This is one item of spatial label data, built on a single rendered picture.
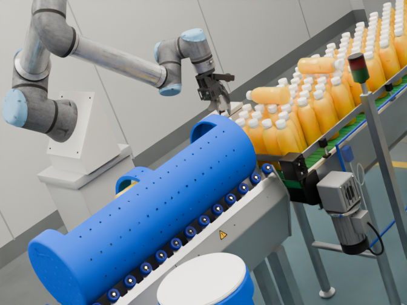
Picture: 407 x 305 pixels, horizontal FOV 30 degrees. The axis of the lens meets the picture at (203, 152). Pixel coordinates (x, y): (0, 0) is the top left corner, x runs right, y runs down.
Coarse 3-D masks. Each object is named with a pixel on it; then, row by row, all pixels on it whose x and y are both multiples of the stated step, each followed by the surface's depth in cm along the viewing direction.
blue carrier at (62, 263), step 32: (192, 128) 295; (224, 128) 282; (192, 160) 269; (224, 160) 275; (128, 192) 255; (160, 192) 258; (192, 192) 265; (224, 192) 280; (96, 224) 245; (128, 224) 249; (160, 224) 256; (32, 256) 250; (64, 256) 235; (96, 256) 240; (128, 256) 248; (64, 288) 245; (96, 288) 241
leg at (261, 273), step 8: (264, 264) 320; (256, 272) 321; (264, 272) 320; (256, 280) 324; (264, 280) 321; (272, 280) 324; (264, 288) 323; (272, 288) 324; (264, 296) 326; (272, 296) 324; (272, 304) 325; (280, 304) 328
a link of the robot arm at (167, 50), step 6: (180, 36) 303; (162, 42) 305; (168, 42) 304; (174, 42) 302; (156, 48) 305; (162, 48) 304; (168, 48) 303; (174, 48) 302; (156, 54) 305; (162, 54) 303; (168, 54) 302; (174, 54) 302; (180, 54) 302; (156, 60) 306; (162, 60) 302; (168, 60) 301; (174, 60) 302; (180, 60) 305
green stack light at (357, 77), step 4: (364, 68) 287; (352, 72) 289; (356, 72) 288; (360, 72) 287; (364, 72) 288; (368, 72) 290; (352, 76) 290; (356, 76) 288; (360, 76) 288; (364, 76) 288; (368, 76) 289; (356, 80) 290; (360, 80) 289; (364, 80) 289
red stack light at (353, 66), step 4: (364, 56) 288; (360, 60) 286; (364, 60) 287; (352, 64) 287; (356, 64) 286; (360, 64) 286; (364, 64) 287; (352, 68) 288; (356, 68) 287; (360, 68) 287
